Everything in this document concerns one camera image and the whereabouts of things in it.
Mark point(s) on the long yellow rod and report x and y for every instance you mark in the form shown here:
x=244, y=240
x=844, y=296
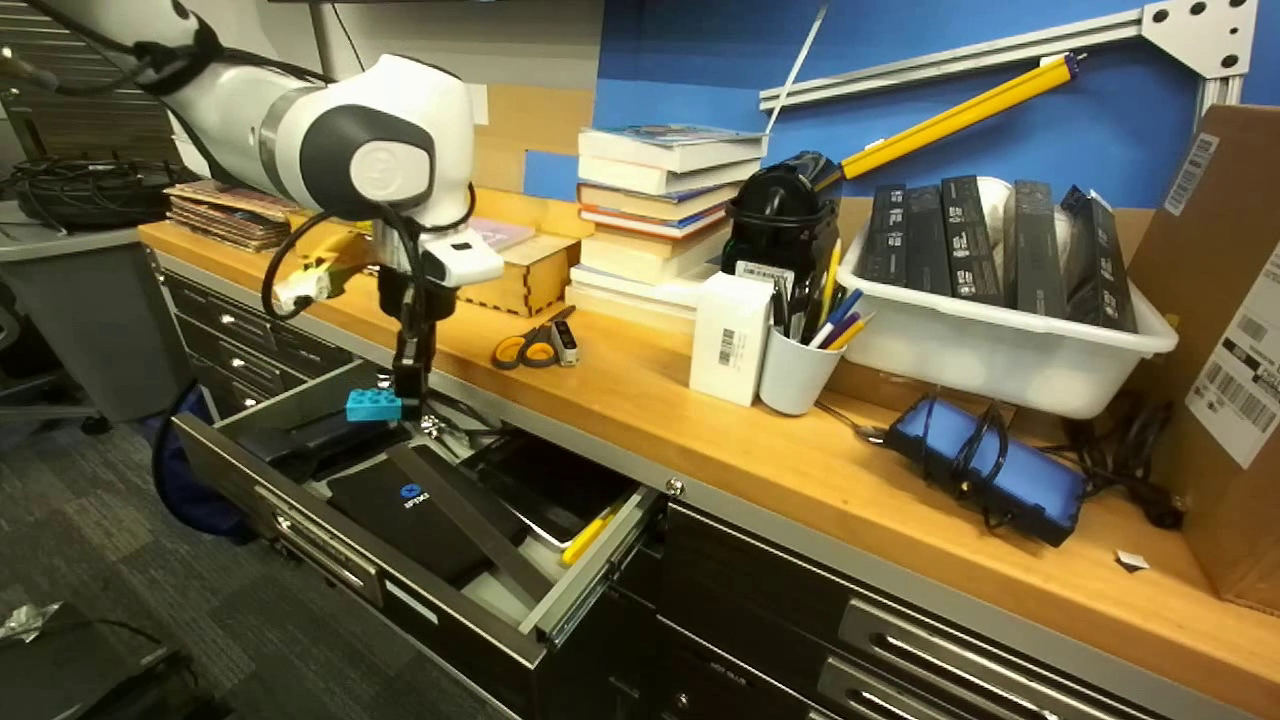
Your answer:
x=963, y=118

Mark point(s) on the black label maker device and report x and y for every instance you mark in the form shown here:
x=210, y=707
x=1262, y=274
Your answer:
x=783, y=214

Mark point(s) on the thick white paged book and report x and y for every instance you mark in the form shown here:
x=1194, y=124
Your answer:
x=660, y=177

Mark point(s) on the dark blue bag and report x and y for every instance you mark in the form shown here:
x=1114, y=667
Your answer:
x=194, y=482

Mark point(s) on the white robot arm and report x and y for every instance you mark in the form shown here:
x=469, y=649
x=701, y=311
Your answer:
x=333, y=146

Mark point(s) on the white upright small box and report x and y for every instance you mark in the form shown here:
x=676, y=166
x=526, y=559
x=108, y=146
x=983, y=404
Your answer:
x=725, y=341

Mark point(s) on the blue toy brick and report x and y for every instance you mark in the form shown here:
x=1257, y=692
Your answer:
x=372, y=404

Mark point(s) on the blue cloth item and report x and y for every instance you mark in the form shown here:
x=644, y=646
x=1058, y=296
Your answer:
x=985, y=465

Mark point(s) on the yellow pencil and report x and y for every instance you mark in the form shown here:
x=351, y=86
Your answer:
x=829, y=276

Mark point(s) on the white zip tie strip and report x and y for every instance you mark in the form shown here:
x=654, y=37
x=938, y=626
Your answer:
x=793, y=74

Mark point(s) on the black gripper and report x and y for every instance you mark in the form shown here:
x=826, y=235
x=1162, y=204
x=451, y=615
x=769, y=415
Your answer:
x=419, y=296

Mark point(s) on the large cream book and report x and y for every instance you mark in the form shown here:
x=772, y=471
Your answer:
x=644, y=265

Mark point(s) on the black flat box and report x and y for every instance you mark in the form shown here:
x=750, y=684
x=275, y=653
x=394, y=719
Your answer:
x=883, y=235
x=928, y=238
x=1039, y=254
x=1100, y=265
x=971, y=240

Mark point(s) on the laser cut wooden box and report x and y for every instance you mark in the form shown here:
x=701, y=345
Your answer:
x=532, y=276

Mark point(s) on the white plastic bin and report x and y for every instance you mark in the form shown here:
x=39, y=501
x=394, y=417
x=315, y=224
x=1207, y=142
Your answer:
x=1000, y=352

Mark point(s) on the dark grey drawer cabinet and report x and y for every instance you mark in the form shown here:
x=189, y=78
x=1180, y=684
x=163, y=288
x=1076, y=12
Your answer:
x=864, y=626

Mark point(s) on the brown folder stack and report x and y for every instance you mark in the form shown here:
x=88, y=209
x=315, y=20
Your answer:
x=224, y=214

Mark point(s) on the white pen cup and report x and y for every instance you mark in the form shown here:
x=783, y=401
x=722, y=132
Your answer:
x=798, y=372

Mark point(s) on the grey metal open drawer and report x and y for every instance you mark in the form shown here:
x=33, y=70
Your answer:
x=441, y=604

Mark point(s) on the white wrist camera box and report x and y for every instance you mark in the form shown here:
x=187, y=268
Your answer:
x=464, y=259

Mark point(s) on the yellow marker pen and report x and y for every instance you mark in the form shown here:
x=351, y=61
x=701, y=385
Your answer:
x=586, y=539

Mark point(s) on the blue pen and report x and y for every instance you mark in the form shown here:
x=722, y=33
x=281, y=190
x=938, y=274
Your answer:
x=840, y=319

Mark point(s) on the white paper scrap on floor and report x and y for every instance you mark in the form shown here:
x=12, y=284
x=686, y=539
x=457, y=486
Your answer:
x=26, y=622

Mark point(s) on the aluminium extrusion rail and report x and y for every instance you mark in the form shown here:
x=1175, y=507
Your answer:
x=1000, y=45

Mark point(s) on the large brown cardboard box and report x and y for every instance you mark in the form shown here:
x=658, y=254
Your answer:
x=1224, y=372

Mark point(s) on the black box with blue logo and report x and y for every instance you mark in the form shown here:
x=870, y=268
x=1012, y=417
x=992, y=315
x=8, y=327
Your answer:
x=426, y=526

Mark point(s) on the thin brown spined book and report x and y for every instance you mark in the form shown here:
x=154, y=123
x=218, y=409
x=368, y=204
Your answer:
x=654, y=230

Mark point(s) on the red spined book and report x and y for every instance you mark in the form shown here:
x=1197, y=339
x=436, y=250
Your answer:
x=654, y=201

